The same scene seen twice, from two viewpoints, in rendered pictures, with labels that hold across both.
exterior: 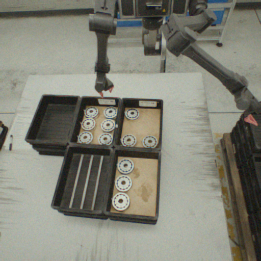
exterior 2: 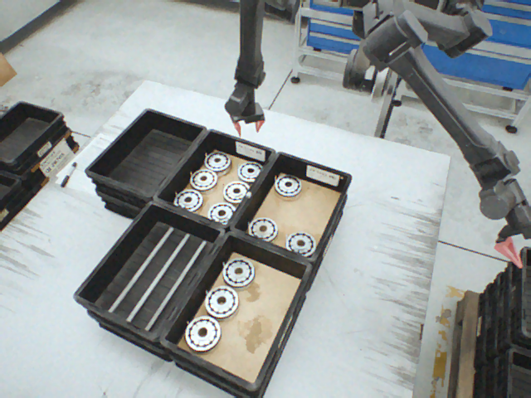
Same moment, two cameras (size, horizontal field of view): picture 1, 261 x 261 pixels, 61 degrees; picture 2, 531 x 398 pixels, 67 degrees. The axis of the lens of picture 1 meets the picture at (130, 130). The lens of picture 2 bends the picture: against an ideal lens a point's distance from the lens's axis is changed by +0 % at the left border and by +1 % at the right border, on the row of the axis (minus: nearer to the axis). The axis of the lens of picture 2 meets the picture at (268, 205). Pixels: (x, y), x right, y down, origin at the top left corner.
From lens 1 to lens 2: 0.24 m
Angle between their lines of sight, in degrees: 10
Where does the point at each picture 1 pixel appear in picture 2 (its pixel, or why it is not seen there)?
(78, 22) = (269, 30)
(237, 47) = not seen: outside the picture
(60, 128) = (155, 172)
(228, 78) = (477, 144)
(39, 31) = (200, 29)
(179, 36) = (389, 26)
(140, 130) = (293, 220)
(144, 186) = (259, 322)
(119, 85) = (287, 137)
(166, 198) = (297, 364)
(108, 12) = not seen: outside the picture
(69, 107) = (184, 144)
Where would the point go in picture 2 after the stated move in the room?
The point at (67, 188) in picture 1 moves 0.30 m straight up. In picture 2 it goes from (119, 277) to (86, 225)
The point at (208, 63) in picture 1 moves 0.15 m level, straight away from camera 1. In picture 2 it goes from (440, 100) to (470, 68)
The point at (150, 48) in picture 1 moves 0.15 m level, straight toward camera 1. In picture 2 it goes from (357, 74) to (345, 99)
